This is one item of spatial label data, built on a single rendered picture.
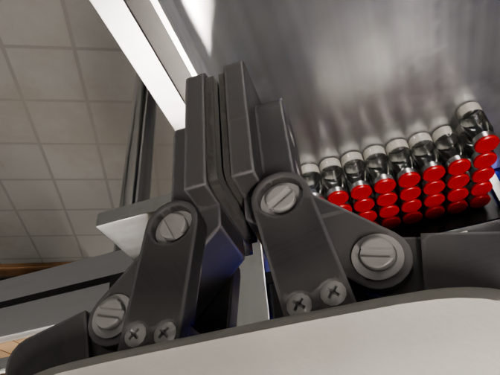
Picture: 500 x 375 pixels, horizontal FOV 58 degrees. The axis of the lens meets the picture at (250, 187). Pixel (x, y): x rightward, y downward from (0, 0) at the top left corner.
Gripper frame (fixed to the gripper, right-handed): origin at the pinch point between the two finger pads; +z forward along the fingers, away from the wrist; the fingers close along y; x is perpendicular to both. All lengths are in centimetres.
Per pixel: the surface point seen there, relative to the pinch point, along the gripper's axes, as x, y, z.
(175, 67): -10.1, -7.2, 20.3
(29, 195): -104, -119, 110
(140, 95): -43, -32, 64
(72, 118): -75, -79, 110
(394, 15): -13.1, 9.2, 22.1
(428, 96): -22.4, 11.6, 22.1
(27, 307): -39, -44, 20
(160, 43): -7.9, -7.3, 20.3
